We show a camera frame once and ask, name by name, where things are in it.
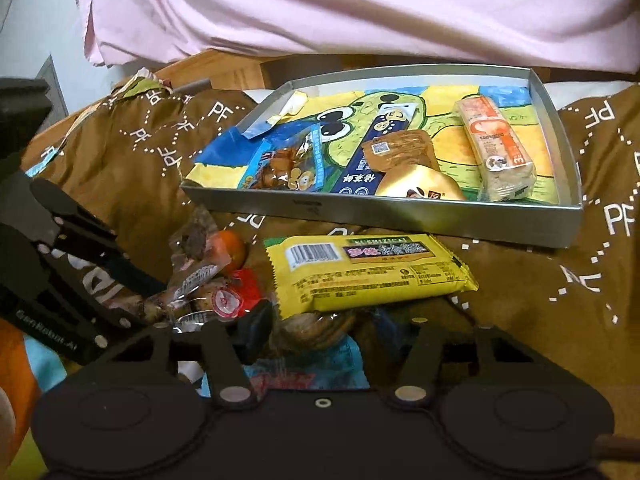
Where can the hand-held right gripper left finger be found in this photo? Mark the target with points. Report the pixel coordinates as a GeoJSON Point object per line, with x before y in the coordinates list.
{"type": "Point", "coordinates": [255, 332]}

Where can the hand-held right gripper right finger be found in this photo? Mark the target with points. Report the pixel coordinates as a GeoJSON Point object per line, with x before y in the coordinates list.
{"type": "Point", "coordinates": [422, 355]}

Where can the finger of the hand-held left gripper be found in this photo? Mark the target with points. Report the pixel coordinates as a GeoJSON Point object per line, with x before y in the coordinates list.
{"type": "Point", "coordinates": [100, 245]}
{"type": "Point", "coordinates": [115, 315]}

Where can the red white candy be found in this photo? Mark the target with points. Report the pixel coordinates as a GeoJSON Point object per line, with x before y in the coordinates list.
{"type": "Point", "coordinates": [232, 300]}

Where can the light blue fish print packet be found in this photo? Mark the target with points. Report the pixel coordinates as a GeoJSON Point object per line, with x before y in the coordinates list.
{"type": "Point", "coordinates": [320, 332]}

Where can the clear brown pastry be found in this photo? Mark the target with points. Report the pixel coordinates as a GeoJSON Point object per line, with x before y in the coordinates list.
{"type": "Point", "coordinates": [185, 310]}

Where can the small orange round fruit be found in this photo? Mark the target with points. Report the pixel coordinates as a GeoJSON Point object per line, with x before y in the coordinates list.
{"type": "Point", "coordinates": [227, 252]}

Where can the yellow snack packet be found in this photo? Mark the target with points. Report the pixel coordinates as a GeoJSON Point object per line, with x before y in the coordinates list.
{"type": "Point", "coordinates": [360, 270]}

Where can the grey metal tray box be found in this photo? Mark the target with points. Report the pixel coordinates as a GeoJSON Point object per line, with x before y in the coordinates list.
{"type": "Point", "coordinates": [400, 220]}

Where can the gold foil snack packet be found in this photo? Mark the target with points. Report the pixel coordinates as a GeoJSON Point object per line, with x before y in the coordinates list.
{"type": "Point", "coordinates": [415, 185]}

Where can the blue nut packet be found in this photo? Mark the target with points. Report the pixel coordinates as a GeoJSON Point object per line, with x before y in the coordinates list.
{"type": "Point", "coordinates": [285, 165]}

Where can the navy blue stick packet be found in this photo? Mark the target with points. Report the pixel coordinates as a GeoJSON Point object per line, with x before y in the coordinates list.
{"type": "Point", "coordinates": [362, 170]}

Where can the brown snack packet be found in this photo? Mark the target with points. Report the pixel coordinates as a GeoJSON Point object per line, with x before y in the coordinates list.
{"type": "Point", "coordinates": [395, 150]}

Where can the orange white rice cracker bar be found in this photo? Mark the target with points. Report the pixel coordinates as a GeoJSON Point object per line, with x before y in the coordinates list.
{"type": "Point", "coordinates": [495, 150]}

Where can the brown printed blanket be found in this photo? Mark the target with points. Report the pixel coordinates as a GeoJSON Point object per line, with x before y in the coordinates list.
{"type": "Point", "coordinates": [525, 280]}

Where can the patterned cream cloth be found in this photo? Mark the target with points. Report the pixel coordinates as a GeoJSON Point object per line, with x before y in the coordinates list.
{"type": "Point", "coordinates": [145, 80]}

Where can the white bed sheet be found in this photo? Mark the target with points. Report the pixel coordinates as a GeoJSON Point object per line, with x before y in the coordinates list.
{"type": "Point", "coordinates": [590, 87]}

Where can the pink bed sheet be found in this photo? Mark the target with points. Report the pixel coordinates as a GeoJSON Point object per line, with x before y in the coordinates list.
{"type": "Point", "coordinates": [350, 5]}

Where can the wooden bed frame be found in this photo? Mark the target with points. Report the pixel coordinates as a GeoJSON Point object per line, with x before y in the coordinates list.
{"type": "Point", "coordinates": [235, 67]}

